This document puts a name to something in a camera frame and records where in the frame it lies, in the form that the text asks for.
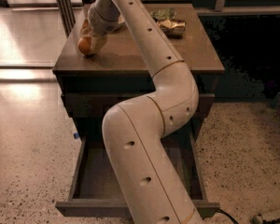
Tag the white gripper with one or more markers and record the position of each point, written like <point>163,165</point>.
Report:
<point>100,24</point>

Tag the orange fruit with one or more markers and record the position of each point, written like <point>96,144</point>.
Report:
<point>84,45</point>

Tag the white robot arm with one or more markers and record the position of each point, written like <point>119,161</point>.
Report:
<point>133,129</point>

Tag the dark wooden drawer cabinet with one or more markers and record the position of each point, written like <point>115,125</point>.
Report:
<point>119,68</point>

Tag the closed upper drawer front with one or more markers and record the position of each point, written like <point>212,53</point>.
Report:
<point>94,105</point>

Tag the open bottom drawer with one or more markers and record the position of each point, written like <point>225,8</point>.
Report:
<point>95,191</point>

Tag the white paper bowl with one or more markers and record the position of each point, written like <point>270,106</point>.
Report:
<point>121,22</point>

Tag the green chip bag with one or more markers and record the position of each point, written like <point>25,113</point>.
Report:
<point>163,14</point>

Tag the blue tape piece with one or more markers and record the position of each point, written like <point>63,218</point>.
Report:
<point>76,135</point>

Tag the white power strip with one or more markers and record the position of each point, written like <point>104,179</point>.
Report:
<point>271,217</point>

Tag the metal window frame post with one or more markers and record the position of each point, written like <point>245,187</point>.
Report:
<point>67,15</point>

